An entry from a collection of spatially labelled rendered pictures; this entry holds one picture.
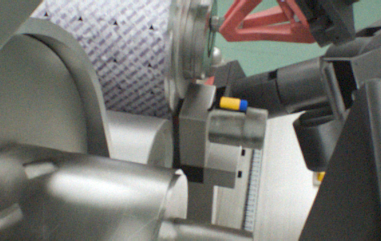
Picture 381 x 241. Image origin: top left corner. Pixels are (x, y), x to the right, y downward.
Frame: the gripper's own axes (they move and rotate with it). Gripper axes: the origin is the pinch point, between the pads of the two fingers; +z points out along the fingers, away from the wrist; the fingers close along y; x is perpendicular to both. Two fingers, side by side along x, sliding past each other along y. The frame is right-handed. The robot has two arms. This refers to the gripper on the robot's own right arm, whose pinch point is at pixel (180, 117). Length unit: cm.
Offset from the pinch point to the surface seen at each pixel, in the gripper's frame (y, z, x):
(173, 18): -11.3, -13.2, 18.5
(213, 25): -7.3, -14.0, 14.9
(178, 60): -11.4, -11.6, 15.0
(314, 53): 169, 16, -114
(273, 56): 161, 37, -102
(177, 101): -11.5, -9.2, 11.2
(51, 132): -27.0, -14.1, 22.6
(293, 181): 5.7, -7.2, -24.1
